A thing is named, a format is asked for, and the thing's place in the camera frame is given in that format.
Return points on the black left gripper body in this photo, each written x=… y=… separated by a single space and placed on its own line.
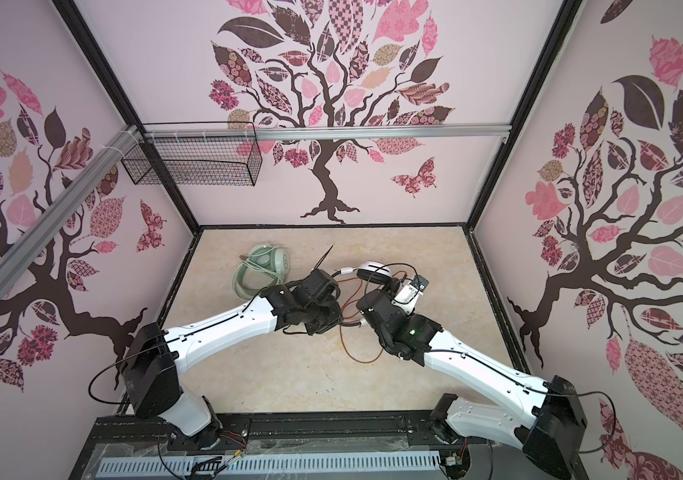
x=322 y=317

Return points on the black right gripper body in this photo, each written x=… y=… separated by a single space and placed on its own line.
x=384 y=343

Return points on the mint green over-ear headphones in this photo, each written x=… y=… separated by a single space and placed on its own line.
x=270 y=261

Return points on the white black over-ear headphones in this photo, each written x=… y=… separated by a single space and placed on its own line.
x=370 y=273

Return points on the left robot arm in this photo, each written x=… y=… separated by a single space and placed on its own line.
x=152 y=369

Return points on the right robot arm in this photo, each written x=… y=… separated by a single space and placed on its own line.
x=542 y=418

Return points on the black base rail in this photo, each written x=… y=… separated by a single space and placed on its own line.
x=302 y=433

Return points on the black wire basket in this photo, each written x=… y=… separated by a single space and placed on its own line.
x=218 y=153

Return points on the aluminium rail back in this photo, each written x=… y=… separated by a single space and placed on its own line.
x=323 y=132

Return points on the aluminium rail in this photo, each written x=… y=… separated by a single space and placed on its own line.
x=323 y=132
x=22 y=254

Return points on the white slotted cable duct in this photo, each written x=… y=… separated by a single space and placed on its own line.
x=268 y=466

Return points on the aluminium rail left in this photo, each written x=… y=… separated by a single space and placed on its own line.
x=22 y=254

